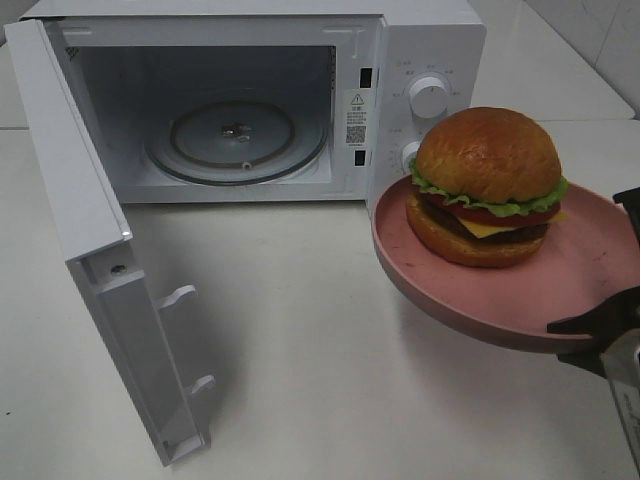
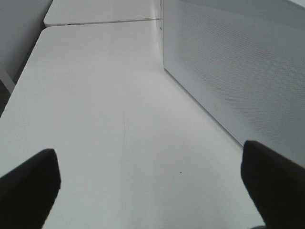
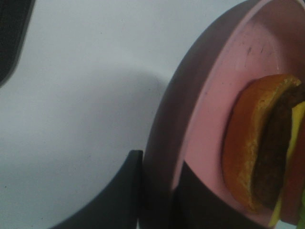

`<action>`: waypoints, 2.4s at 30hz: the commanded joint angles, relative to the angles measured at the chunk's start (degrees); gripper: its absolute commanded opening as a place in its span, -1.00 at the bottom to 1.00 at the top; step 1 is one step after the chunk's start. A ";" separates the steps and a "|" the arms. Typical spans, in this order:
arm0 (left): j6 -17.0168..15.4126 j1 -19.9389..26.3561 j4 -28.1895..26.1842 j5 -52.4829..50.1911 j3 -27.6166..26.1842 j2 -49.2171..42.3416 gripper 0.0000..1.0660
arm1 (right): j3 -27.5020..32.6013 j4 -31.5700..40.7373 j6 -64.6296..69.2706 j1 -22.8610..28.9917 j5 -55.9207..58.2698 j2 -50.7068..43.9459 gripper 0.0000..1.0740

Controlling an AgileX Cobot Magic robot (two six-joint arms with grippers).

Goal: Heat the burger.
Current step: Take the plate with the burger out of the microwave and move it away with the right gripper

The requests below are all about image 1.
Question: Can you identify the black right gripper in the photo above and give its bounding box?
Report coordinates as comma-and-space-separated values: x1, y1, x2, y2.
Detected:
546, 187, 640, 480

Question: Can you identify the pink round plate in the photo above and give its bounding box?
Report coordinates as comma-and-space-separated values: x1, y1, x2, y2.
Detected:
371, 177, 639, 354

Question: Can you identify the toy burger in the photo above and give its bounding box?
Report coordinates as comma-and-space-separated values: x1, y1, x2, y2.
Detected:
405, 107, 569, 268

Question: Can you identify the white microwave knob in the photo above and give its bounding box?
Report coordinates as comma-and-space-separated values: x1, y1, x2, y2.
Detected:
400, 141, 420, 174
408, 73, 450, 119

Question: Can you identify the white microwave door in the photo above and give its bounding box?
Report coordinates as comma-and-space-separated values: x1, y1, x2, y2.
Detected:
5, 19, 215, 465

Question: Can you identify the white warning label sticker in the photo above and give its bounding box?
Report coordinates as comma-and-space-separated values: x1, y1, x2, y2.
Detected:
342, 88, 370, 148

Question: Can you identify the white microwave oven body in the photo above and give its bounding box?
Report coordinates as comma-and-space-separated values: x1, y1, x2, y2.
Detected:
15, 1, 486, 205

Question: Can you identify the glass microwave turntable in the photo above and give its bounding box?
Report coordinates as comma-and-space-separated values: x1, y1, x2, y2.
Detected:
145, 89, 332, 186

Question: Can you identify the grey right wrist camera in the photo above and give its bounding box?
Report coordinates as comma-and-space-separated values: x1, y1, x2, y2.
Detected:
600, 329, 639, 470

